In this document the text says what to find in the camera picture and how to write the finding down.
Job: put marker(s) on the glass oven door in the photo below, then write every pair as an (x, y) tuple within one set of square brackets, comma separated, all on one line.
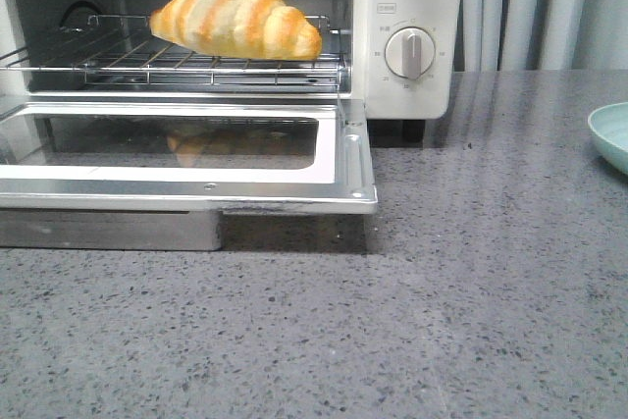
[(138, 173)]

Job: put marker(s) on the white Toshiba toaster oven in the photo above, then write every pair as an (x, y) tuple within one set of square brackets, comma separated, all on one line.
[(417, 95)]

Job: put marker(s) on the pale curtain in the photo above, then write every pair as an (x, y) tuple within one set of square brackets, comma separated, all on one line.
[(518, 35)]

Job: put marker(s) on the striped croissant bread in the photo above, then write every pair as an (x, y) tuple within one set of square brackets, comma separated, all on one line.
[(247, 29)]

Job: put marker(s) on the light green plate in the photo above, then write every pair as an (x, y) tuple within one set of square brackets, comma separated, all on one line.
[(608, 128)]

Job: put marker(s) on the lower oven timer knob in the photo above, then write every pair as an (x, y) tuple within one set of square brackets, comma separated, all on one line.
[(410, 52)]

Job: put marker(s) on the wire oven rack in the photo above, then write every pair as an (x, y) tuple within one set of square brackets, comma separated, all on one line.
[(120, 50)]

